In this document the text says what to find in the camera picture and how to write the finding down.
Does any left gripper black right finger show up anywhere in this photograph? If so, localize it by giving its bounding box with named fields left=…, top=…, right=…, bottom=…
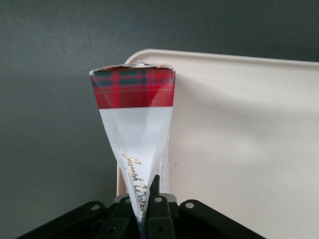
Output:
left=142, top=175, right=251, bottom=239

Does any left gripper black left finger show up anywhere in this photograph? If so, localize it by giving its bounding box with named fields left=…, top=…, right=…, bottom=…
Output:
left=24, top=195, right=141, bottom=239

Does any red tartan cookie box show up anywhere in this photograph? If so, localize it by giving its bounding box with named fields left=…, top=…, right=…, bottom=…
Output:
left=89, top=61, right=176, bottom=239

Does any cream white plastic tray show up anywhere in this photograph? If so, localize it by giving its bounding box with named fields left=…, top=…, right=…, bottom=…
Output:
left=116, top=48, right=319, bottom=239

